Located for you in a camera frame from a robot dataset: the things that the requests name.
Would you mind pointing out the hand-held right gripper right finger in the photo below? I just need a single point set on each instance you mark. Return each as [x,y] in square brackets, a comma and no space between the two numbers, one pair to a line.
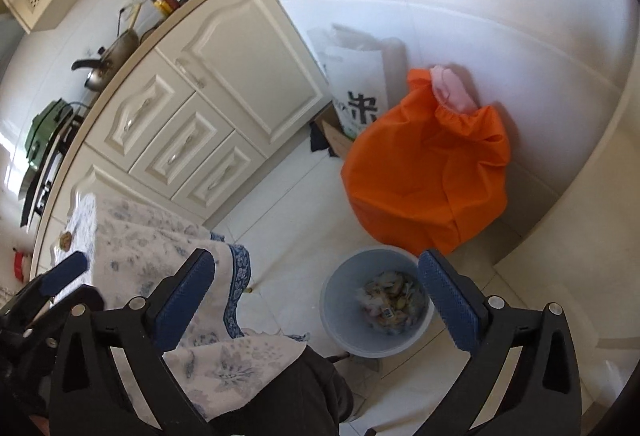
[450,296]

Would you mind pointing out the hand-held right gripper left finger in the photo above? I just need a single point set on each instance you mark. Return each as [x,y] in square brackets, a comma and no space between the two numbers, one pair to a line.
[182,296]

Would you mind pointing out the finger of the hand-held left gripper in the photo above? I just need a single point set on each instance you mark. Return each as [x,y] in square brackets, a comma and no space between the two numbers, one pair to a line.
[65,271]

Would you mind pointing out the pile of snack wrappers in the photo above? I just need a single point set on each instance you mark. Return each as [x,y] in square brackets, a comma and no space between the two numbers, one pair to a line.
[392,301]

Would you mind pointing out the pale blue plastic bin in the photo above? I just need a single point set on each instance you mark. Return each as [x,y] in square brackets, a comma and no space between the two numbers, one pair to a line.
[340,316]

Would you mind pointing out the brown ginger piece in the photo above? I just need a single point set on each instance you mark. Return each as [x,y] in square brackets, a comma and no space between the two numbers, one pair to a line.
[66,241]

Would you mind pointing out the red bowl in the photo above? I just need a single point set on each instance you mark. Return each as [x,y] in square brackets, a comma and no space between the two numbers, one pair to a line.
[21,266]

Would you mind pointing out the blue white floral tablecloth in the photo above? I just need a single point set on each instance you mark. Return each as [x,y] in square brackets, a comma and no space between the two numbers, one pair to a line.
[130,236]

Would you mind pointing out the black gas stove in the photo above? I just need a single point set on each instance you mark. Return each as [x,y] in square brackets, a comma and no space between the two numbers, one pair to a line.
[47,186]

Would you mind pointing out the orange cloth bag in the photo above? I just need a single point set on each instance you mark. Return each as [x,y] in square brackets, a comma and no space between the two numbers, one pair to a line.
[425,176]

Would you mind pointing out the green electric cooking pot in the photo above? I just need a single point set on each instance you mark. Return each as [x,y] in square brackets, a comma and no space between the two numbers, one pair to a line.
[47,131]

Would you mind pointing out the person's dark trouser leg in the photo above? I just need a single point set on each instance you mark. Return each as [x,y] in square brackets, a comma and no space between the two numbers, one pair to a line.
[285,396]

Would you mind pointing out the brown cardboard piece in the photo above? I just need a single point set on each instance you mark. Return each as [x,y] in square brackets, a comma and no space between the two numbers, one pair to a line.
[337,141]

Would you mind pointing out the pink cloth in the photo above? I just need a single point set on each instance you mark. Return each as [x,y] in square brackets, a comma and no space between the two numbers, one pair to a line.
[452,88]

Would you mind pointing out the steel pan with ladle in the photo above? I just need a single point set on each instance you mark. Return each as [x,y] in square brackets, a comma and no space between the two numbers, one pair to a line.
[110,61]

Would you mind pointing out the white printed rice bag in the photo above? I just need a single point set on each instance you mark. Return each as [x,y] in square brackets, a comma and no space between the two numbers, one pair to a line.
[357,91]

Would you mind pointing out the cream base kitchen cabinet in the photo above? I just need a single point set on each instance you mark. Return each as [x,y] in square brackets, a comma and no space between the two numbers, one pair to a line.
[240,51]

